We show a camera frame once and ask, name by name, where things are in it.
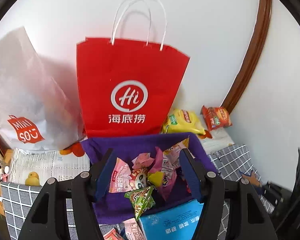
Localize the green snack packet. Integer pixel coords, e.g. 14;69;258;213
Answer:
125;186;155;221

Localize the pink white snack packet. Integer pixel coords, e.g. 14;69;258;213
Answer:
132;153;155;170

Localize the grey checked tablecloth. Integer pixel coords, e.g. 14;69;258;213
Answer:
0;144;276;240

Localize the purple cloth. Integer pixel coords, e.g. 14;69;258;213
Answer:
81;133;218;224

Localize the blue tissue pack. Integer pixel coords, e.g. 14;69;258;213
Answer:
138;200;204;240

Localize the pink panda snack packet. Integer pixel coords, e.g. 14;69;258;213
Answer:
109;158;148;193

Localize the pink purple snack packet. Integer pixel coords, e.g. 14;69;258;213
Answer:
147;147;180;200

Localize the yellow triangular snack packet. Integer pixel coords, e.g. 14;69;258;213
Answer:
163;138;190;155

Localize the orange red snack bag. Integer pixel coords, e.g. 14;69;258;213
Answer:
201;106;232;131

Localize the white Miniso plastic bag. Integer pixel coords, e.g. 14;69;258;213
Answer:
0;27;83;152

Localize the yellow chip bag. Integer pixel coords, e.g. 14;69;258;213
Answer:
162;109;206;135

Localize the red paper shopping bag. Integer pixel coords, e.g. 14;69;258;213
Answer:
76;0;191;138

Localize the brown wooden door frame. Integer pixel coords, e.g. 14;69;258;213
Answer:
222;0;272;113

